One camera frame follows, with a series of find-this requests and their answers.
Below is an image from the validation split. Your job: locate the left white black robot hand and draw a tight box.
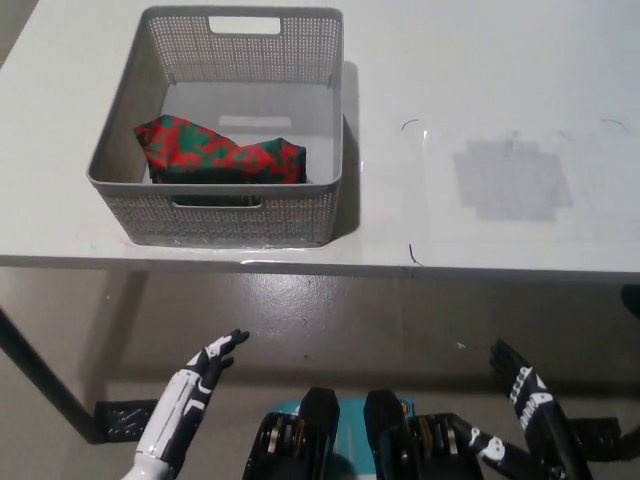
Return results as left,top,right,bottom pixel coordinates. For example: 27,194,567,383
134,328,251,466

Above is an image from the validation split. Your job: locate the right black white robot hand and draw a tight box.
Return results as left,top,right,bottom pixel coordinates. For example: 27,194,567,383
464,338,594,480

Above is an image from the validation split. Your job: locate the red green coffee bean bag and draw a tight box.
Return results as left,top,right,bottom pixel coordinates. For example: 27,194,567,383
133,114,309,207

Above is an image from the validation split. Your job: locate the black metal table leg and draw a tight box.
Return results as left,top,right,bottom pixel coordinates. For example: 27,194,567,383
0,305,99,444

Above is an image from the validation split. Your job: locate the grey perforated plastic basket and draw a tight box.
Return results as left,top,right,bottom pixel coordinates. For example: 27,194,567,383
85,5,347,250

